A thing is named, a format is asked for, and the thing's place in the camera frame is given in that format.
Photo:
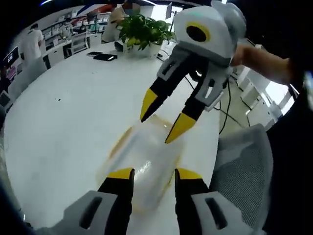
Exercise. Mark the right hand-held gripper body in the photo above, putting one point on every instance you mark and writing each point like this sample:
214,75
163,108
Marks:
215,31

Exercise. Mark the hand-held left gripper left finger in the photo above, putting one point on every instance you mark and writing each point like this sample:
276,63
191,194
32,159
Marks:
115,200

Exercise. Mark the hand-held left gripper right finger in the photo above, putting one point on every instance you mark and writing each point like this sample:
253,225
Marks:
193,200

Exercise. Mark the clear lid with yellow buckles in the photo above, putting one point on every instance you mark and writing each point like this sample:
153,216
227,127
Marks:
127,147

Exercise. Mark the clear plastic container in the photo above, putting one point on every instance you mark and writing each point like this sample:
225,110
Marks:
154,161

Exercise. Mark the person's right hand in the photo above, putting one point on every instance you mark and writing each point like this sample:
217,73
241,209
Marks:
242,55

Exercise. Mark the white plant pot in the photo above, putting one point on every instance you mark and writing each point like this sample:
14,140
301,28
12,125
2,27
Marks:
146,51

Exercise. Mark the black tripod stand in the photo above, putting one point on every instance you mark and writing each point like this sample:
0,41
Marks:
171,11

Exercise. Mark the green leafy plant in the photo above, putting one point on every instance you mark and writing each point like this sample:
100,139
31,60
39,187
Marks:
141,27

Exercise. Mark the small white box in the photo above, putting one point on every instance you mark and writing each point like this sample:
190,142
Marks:
119,46

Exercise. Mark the grey mesh office chair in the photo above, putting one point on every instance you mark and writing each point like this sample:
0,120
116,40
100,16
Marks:
244,171

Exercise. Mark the large black phone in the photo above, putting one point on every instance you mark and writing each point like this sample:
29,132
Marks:
104,57

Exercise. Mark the small black phone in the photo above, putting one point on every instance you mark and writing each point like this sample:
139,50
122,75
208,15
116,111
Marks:
94,53

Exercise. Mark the white shelf with boxes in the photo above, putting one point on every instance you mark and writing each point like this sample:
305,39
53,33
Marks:
97,22

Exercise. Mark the white office chair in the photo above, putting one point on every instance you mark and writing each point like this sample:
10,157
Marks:
79,44

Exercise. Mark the person's dark clothing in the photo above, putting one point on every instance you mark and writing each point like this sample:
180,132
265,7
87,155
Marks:
293,147

